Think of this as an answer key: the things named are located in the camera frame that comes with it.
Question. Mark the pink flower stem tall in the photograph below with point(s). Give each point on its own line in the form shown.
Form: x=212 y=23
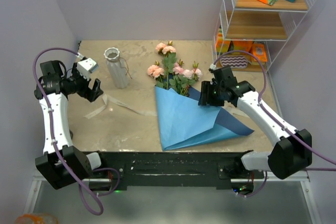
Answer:
x=169 y=55

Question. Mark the orange plastic object corner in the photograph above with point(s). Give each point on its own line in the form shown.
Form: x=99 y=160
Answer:
x=36 y=219

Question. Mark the white ribbed ceramic vase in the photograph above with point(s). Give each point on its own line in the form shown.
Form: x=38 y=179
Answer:
x=117 y=67

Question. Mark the black table front rail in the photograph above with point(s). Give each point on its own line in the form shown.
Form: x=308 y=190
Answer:
x=169 y=169

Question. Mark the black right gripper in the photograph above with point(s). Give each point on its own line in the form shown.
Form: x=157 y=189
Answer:
x=206 y=97

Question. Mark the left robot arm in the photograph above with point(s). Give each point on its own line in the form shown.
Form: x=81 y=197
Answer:
x=52 y=92

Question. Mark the orange packet bottom right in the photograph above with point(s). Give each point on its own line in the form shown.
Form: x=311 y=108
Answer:
x=259 y=51

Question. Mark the orange box bottom left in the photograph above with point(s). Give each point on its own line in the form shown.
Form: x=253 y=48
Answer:
x=222 y=45

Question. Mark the white wire shelf rack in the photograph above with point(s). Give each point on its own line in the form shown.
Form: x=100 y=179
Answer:
x=252 y=20

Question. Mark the blue wrapping paper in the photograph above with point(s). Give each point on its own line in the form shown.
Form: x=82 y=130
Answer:
x=183 y=123

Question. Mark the peach flower stem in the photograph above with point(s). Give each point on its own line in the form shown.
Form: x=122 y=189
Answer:
x=160 y=73

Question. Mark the orange box bottom middle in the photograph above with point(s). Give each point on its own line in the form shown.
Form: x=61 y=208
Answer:
x=240 y=45

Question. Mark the purple striped sleep mask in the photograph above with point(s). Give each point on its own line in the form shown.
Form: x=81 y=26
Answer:
x=235 y=62

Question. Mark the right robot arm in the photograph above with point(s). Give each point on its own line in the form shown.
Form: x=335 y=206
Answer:
x=291 y=148

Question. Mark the pink flower stem right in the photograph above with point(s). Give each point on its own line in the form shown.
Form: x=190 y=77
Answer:
x=183 y=79

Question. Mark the cream printed ribbon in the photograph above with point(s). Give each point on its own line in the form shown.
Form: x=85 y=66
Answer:
x=107 y=98

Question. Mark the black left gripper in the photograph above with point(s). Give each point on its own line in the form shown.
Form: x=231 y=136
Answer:
x=87 y=93

